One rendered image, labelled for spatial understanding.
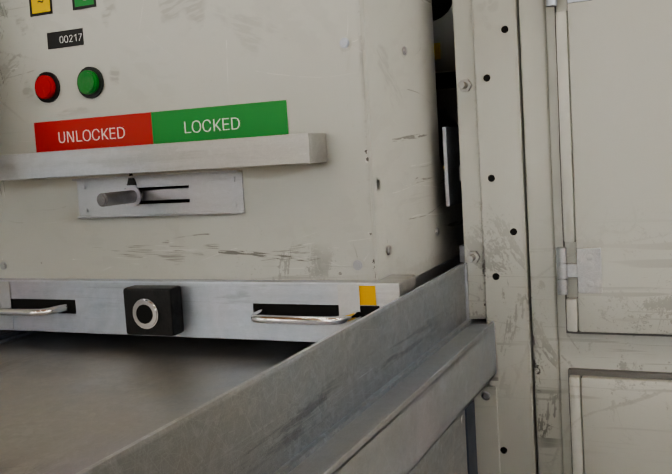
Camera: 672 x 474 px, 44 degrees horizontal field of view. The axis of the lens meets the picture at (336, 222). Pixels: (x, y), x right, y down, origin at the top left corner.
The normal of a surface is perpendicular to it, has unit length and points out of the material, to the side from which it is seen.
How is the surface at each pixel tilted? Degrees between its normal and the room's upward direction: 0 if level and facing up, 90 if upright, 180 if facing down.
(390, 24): 90
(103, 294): 90
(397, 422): 90
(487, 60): 90
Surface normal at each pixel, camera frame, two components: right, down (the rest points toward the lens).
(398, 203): 0.91, -0.02
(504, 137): -0.41, 0.10
